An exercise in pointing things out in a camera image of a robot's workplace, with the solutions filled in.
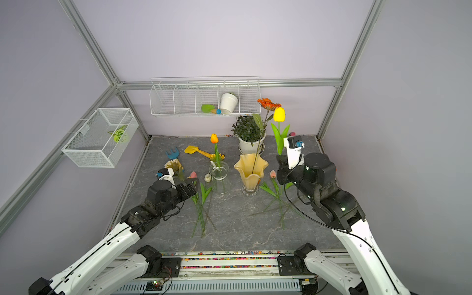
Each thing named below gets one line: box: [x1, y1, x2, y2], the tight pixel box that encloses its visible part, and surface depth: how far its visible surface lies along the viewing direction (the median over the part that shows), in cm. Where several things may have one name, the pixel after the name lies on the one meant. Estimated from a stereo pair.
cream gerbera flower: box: [164, 158, 184, 176], surface depth 101 cm
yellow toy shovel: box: [184, 145, 216, 159], surface depth 114 cm
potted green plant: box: [231, 114, 267, 154], surface depth 101 cm
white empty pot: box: [220, 92, 238, 114], surface depth 95 cm
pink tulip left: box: [189, 170, 217, 238], surface depth 89 cm
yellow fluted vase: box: [233, 153, 269, 197], surface depth 86 cm
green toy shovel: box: [200, 103, 222, 115], surface depth 103 cm
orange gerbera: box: [251, 98, 283, 174], surface depth 79 cm
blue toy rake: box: [165, 147, 180, 160], surface depth 113 cm
